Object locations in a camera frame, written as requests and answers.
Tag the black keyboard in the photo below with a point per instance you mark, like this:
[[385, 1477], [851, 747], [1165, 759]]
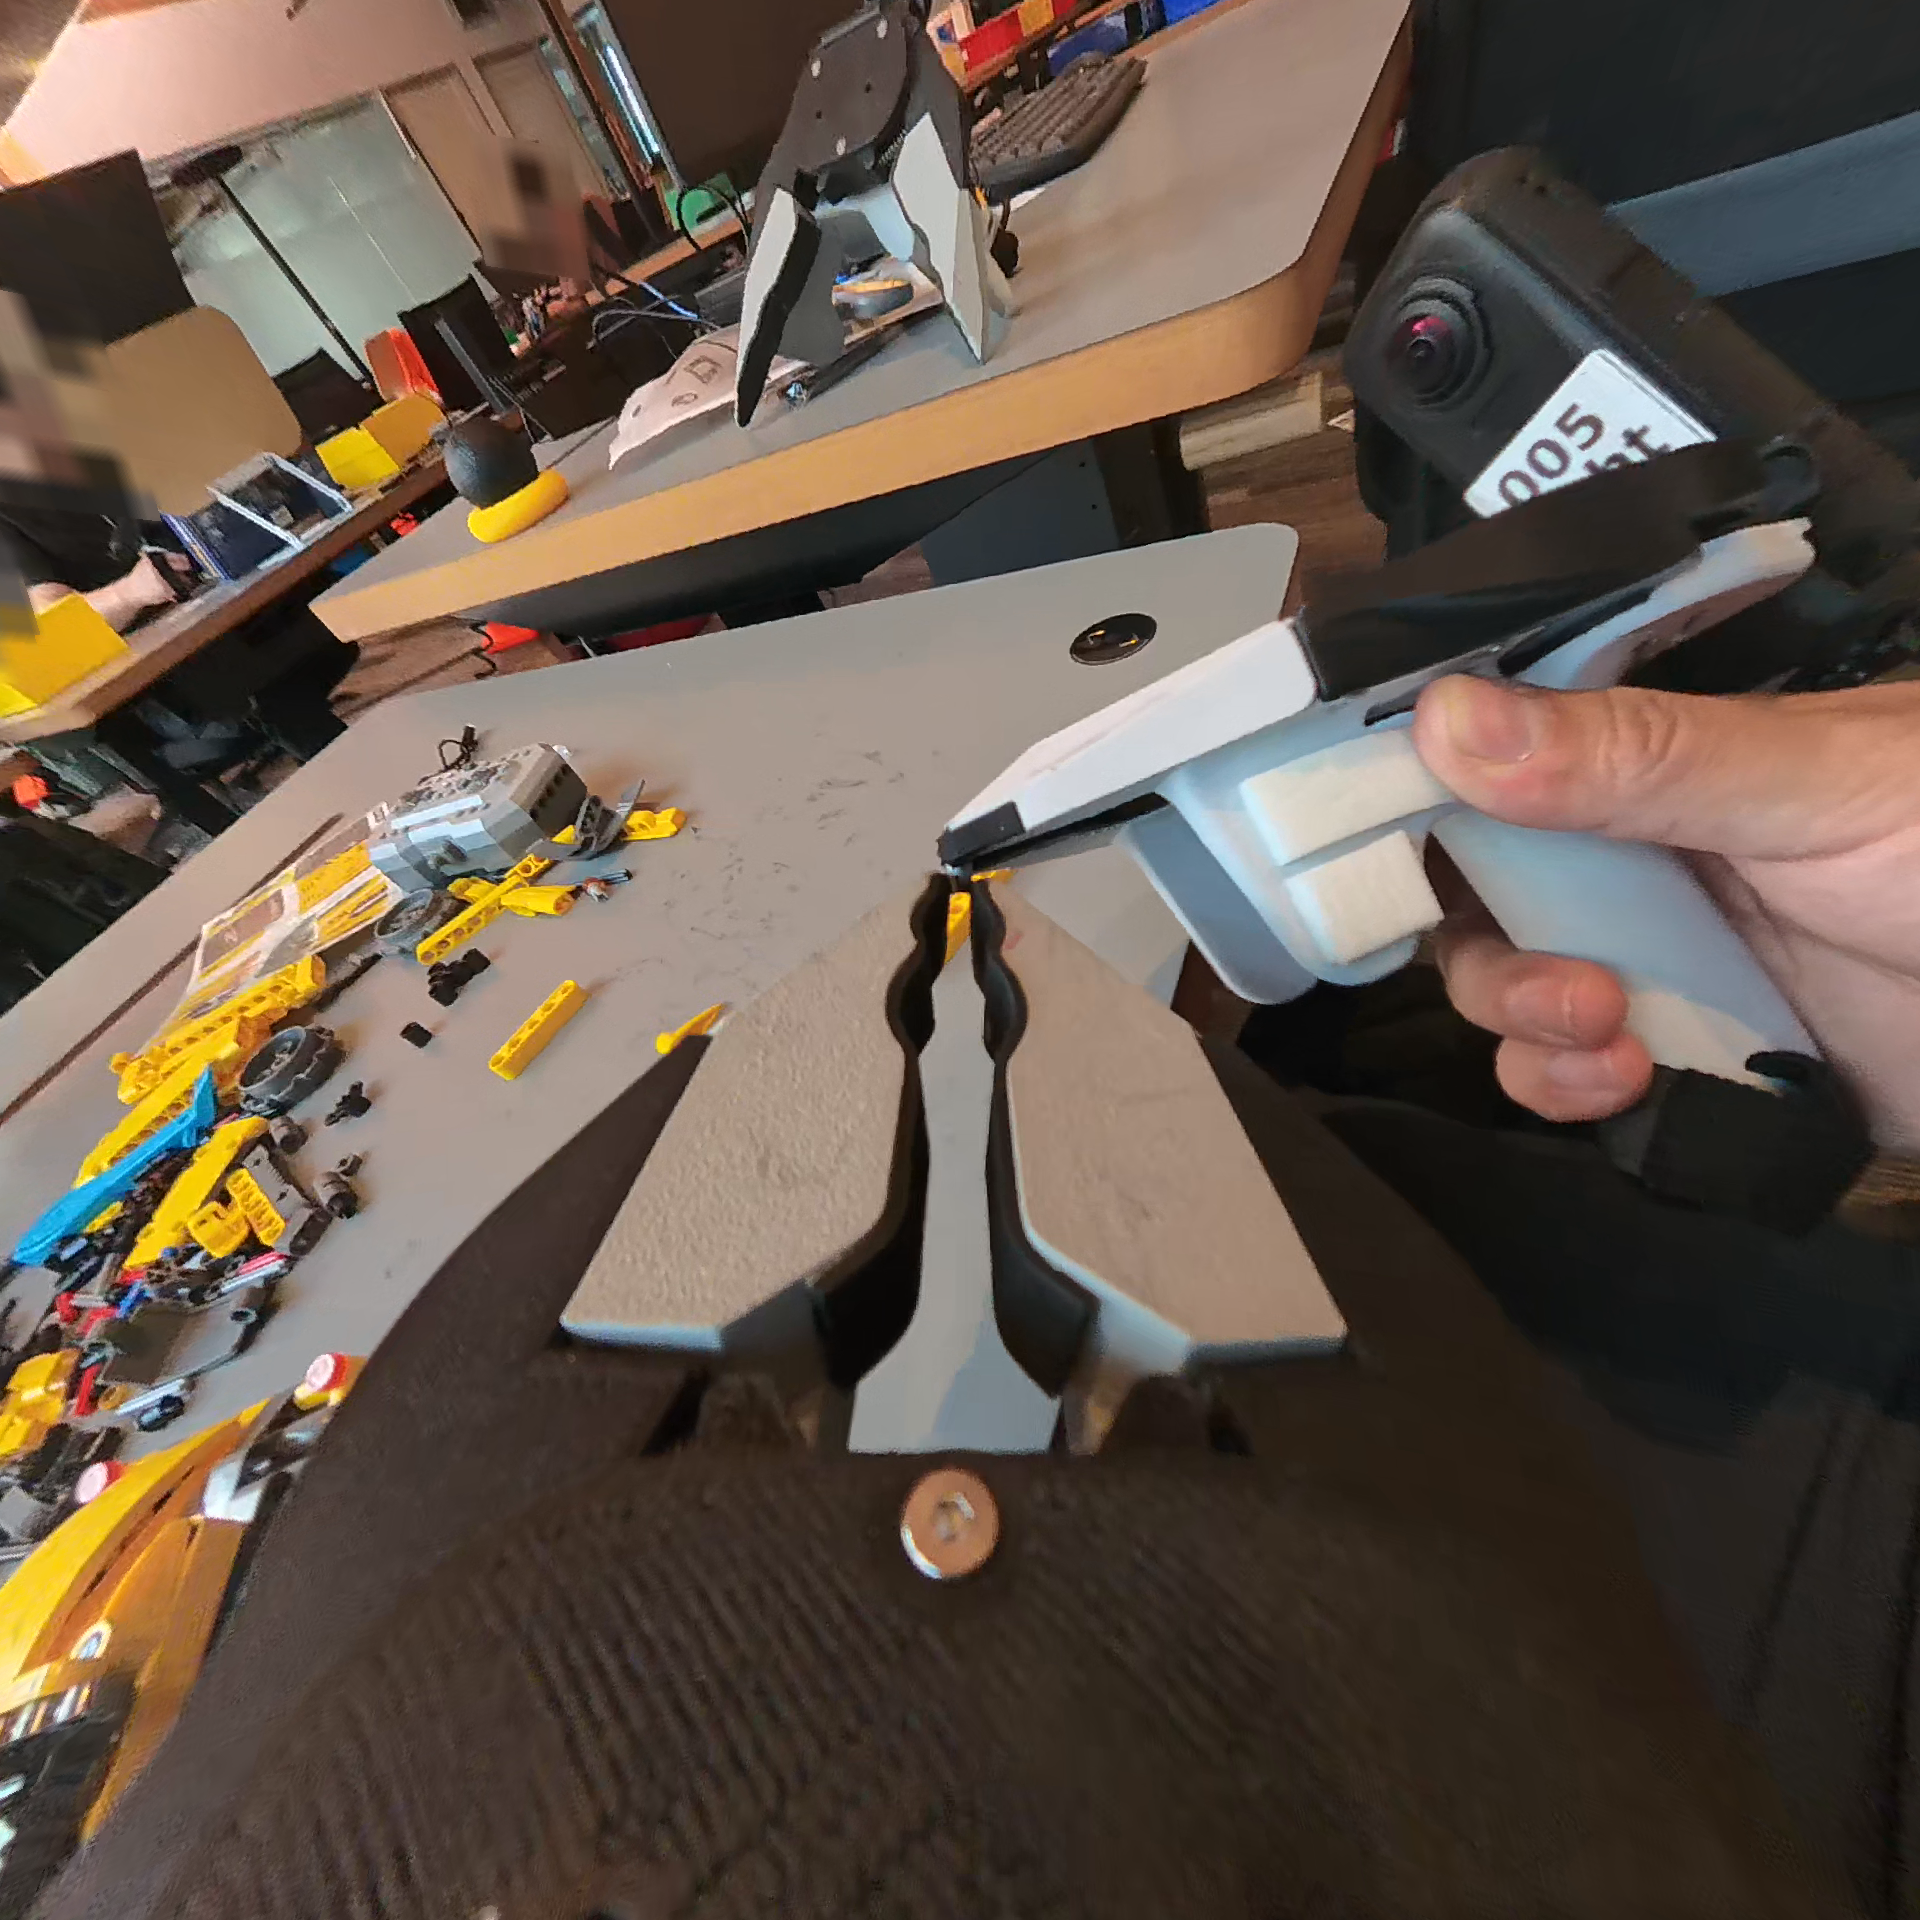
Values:
[[1059, 119]]

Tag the long yellow brick beam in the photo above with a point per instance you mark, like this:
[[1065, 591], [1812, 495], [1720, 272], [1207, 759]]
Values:
[[958, 922]]

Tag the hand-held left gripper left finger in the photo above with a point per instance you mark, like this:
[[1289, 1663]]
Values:
[[751, 1185]]

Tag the large dark display panel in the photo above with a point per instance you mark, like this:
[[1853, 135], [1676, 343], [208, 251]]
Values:
[[704, 77]]

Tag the wood rimmed grey table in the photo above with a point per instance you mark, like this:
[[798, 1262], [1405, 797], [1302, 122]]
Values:
[[1172, 241]]

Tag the yellow angled brick beam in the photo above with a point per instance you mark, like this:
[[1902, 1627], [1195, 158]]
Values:
[[480, 909]]

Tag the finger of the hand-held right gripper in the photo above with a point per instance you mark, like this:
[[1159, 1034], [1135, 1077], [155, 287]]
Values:
[[1172, 721], [1051, 838]]

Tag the bundle of yellow beams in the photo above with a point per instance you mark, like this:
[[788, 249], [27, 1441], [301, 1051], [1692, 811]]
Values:
[[195, 1037]]

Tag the grey brick battery box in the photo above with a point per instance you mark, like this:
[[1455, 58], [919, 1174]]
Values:
[[480, 818]]

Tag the paper sheet with drawings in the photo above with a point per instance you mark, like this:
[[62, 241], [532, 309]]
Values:
[[676, 399]]

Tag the cluster of black connectors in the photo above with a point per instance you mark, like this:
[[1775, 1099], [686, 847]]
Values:
[[460, 977]]

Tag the grey desk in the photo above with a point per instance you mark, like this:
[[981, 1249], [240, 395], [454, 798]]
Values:
[[811, 751]]

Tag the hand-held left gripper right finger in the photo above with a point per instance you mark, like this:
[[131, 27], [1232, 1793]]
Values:
[[1172, 1185]]

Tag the pile of small brick parts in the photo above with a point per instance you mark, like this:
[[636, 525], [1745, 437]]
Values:
[[150, 1289]]

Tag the yellow brick panel piece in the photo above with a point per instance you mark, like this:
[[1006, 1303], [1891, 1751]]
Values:
[[652, 824]]

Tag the dark grey curved panel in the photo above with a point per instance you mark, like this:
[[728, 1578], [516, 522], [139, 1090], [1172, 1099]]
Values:
[[608, 818]]

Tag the grey toy wheel hub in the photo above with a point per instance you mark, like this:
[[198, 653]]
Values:
[[417, 922]]

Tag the yellow grey sticker sheet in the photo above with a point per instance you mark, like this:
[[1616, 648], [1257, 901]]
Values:
[[271, 931]]

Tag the person's right hand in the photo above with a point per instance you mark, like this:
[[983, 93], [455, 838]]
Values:
[[1800, 840]]

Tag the idle black grey gripper device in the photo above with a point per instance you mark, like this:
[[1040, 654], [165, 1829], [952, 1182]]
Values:
[[855, 106]]

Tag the small yellow wedge piece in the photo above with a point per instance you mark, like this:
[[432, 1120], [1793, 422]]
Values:
[[691, 1029]]

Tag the yellow storage bin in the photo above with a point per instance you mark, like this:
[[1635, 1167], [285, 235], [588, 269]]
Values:
[[376, 442], [61, 653]]

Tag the yellow brick toy car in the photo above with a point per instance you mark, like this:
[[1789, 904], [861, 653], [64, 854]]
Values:
[[119, 1575]]

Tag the yellow tapered brick piece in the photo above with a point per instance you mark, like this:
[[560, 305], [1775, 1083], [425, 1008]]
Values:
[[540, 901]]

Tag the black toy wheel hub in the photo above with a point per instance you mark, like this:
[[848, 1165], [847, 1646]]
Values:
[[281, 1069]]

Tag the short yellow brick beam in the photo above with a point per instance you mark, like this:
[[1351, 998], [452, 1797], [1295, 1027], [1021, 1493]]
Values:
[[537, 1031]]

